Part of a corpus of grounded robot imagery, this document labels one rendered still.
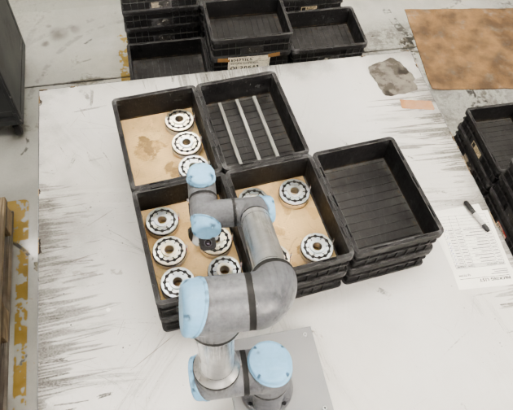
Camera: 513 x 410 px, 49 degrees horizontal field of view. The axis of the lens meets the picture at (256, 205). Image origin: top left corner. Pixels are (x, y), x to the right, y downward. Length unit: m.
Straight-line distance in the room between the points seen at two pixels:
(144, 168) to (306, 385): 0.89
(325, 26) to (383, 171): 1.38
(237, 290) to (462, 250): 1.17
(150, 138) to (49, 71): 1.63
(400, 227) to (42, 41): 2.60
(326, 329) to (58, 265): 0.90
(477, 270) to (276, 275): 1.08
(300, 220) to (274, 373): 0.58
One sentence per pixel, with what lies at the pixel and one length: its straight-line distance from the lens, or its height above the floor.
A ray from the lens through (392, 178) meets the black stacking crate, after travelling 2.02.
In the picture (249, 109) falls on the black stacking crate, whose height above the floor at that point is 0.83.
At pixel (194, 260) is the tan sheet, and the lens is 1.76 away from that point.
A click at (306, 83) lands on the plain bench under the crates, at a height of 0.70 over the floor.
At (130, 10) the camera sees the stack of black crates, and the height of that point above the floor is 0.49.
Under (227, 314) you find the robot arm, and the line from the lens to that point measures 1.08.
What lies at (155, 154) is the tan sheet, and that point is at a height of 0.83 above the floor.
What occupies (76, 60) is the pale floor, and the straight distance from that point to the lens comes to 3.62.
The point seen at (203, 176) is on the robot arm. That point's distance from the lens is 1.47.
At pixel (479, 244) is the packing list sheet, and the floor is 0.70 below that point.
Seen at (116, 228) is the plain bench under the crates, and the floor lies 0.70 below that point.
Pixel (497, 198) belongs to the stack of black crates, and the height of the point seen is 0.27.
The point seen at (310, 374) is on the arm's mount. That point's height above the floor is 0.76.
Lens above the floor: 2.40
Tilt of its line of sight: 57 degrees down
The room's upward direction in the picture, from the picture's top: 5 degrees clockwise
